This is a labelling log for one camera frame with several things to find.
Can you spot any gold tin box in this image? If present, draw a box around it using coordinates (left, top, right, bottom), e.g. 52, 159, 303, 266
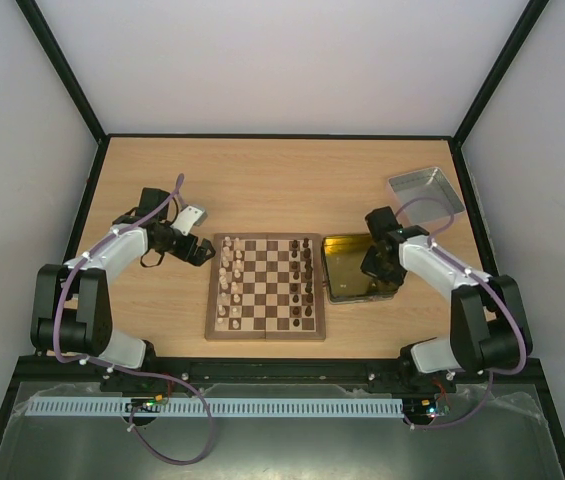
322, 233, 395, 304

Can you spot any white slotted cable duct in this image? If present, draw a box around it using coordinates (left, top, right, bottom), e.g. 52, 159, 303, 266
25, 396, 403, 419

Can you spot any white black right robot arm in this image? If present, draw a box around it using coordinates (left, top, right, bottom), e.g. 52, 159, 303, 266
360, 207, 532, 392

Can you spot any silver tin lid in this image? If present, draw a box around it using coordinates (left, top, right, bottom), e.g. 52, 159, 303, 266
387, 166, 465, 226

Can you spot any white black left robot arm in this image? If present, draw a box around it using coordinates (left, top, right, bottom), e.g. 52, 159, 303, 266
30, 187, 215, 373

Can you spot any black aluminium frame rail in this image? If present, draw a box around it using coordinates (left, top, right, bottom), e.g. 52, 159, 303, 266
11, 357, 543, 399

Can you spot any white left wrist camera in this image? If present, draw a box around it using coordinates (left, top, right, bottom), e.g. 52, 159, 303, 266
171, 205, 208, 236

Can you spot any wooden chess board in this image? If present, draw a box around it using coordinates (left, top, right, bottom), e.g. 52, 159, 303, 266
205, 233, 326, 341

